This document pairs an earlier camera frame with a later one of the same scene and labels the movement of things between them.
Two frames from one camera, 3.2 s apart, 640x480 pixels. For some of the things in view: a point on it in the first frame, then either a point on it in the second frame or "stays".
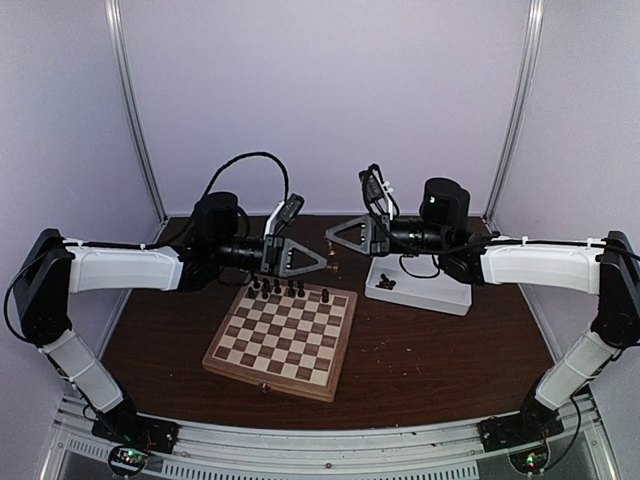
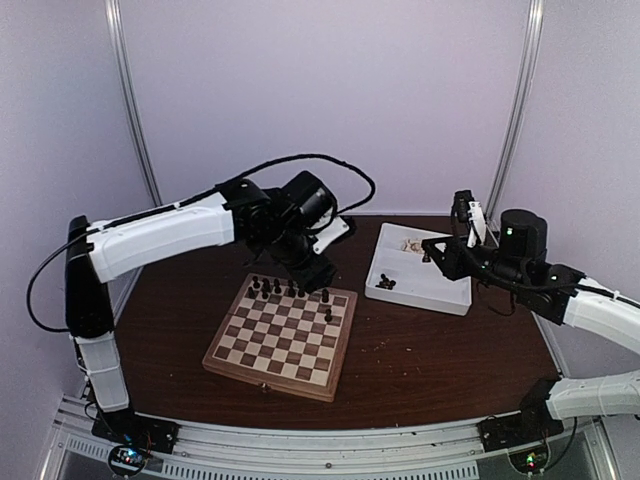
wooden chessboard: [291, 339] stays
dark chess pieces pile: [386, 283] stays
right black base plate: [535, 423] stays
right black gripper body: [381, 235] → [466, 270]
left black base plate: [139, 430] stays
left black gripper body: [271, 254] → [311, 277]
